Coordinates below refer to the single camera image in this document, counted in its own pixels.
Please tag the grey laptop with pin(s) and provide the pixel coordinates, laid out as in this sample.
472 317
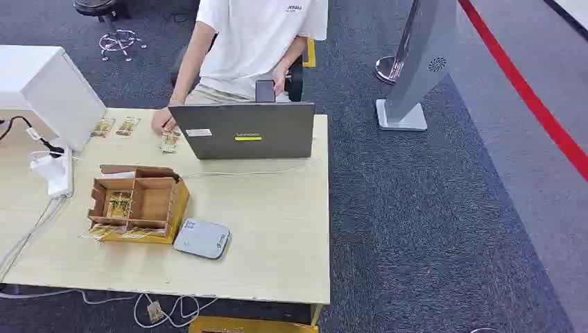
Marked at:
248 131

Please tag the dark smartphone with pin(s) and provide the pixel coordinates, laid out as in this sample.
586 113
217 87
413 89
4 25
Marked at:
265 91

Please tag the person's left hand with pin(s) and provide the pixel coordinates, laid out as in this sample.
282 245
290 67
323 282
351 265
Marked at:
279 78

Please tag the person's hand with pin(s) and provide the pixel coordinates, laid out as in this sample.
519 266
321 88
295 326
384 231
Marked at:
279 78
161 122

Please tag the grey card reader pad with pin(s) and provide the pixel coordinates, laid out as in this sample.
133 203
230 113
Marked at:
202 239

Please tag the gold printed card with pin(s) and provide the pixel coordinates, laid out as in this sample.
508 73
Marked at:
169 141
103 127
118 205
127 126

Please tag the person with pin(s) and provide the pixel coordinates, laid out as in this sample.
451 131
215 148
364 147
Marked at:
250 41

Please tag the chrome stanchion base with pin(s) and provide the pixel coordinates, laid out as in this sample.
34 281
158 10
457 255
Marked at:
388 70

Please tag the person's right hand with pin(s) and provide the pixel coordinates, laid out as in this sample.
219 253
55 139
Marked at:
161 122

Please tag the wooden card box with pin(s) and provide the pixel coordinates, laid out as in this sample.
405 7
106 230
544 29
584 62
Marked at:
151 202

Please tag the grey standing kiosk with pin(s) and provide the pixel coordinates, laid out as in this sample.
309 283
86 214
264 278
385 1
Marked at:
420 69

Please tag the yellow box under desk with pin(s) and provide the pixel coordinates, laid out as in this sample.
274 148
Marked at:
248 325

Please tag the black stool with chrome base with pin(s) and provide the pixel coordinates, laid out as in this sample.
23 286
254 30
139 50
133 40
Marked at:
110 27

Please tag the white power strip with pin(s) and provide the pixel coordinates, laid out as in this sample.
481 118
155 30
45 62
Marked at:
62 177

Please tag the red floor tape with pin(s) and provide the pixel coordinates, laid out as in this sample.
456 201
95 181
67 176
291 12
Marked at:
528 92

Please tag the white power adapter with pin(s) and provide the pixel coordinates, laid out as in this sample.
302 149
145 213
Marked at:
46 167

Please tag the white desk partition box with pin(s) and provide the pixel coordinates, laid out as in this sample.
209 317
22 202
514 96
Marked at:
50 87

